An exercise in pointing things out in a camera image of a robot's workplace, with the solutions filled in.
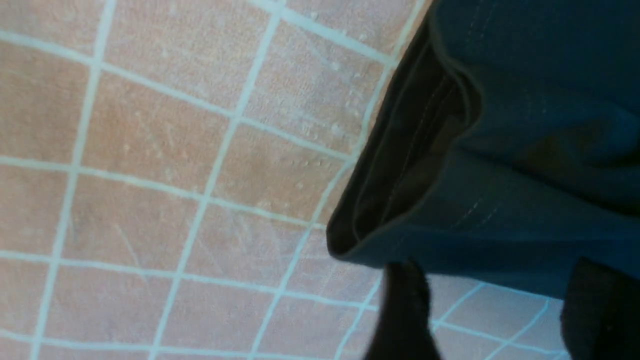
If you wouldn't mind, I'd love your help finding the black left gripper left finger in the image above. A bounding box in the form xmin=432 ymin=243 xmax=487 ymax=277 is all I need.
xmin=364 ymin=260 xmax=442 ymax=360

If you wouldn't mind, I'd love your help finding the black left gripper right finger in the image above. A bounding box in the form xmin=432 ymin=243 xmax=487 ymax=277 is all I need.
xmin=560 ymin=258 xmax=640 ymax=360

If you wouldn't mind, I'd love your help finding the pink checkered tablecloth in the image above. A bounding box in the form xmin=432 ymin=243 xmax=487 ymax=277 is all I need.
xmin=0 ymin=0 xmax=573 ymax=360

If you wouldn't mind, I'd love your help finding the gray long-sleeved shirt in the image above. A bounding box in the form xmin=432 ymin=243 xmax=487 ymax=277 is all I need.
xmin=326 ymin=0 xmax=640 ymax=299

